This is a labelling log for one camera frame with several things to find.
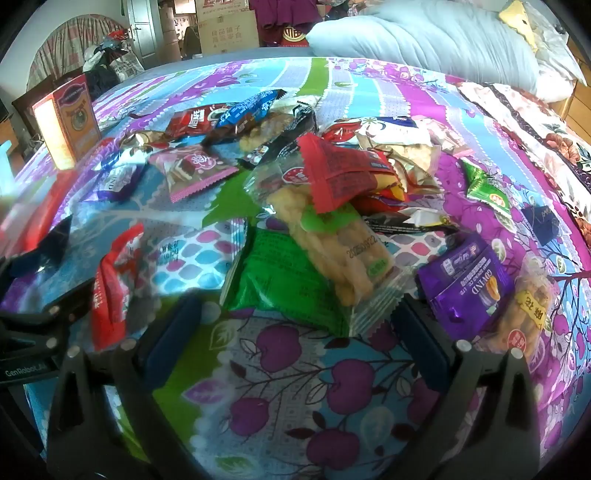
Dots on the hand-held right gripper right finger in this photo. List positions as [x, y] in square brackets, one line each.
[425, 346]

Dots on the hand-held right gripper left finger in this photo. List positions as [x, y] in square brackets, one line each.
[168, 337]

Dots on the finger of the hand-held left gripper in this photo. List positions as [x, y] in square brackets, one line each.
[64, 297]
[46, 249]

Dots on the large red packet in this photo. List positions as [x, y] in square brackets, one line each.
[41, 212]

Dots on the large green snack packet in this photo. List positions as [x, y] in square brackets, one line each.
[277, 281]

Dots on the clear dough twist packet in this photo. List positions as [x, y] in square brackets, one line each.
[332, 249]

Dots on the pink snack packet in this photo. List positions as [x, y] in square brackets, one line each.
[189, 170]

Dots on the small green snack packet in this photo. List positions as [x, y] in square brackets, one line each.
[489, 189]

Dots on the long red white packet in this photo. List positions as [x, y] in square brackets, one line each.
[111, 295]

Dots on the transparent printed packet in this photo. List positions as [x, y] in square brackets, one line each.
[184, 261]

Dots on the white purple snack packet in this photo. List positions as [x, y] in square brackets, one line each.
[117, 182]

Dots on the clear packet with yellow label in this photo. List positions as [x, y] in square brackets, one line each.
[521, 314]

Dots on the orange cardboard box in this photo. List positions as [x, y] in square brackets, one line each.
[69, 124]

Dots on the black white flat packet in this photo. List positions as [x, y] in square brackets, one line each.
[392, 222]

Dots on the brown gold snack packet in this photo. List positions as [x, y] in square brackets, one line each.
[147, 138]

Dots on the yellow red snack packet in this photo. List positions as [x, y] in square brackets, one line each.
[390, 184]

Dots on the dark blue small packet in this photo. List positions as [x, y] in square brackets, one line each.
[542, 224]

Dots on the pile of clothes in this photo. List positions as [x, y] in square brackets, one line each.
[111, 69]

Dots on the red coffee packet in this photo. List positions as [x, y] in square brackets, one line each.
[194, 120]

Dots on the striped fan cover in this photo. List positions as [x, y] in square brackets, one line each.
[64, 46]

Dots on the white floral snack packet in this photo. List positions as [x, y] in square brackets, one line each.
[397, 134]

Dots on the black snack packet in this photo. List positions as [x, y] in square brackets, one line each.
[277, 150]

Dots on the small clear fried snack packet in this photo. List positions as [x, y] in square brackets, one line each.
[263, 131]

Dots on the small red white packet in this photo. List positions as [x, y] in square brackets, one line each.
[339, 131]

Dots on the blue snack packet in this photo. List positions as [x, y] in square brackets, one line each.
[244, 113]

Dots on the grey door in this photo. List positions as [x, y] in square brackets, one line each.
[143, 32]

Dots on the floral blanket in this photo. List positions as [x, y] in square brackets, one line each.
[531, 120]

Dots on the large cardboard box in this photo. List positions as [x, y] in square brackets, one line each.
[228, 32]

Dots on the red printed cardboard box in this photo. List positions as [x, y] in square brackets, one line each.
[224, 5]

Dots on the grey blue quilt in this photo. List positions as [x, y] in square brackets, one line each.
[415, 41]

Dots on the white pillow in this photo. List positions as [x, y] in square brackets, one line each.
[558, 55]

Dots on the red gift box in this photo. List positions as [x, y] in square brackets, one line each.
[293, 37]

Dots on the maroon cloth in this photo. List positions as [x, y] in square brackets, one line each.
[286, 11]

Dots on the yellow pillow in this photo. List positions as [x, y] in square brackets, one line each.
[517, 18]

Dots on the wooden bed frame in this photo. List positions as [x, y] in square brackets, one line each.
[579, 110]

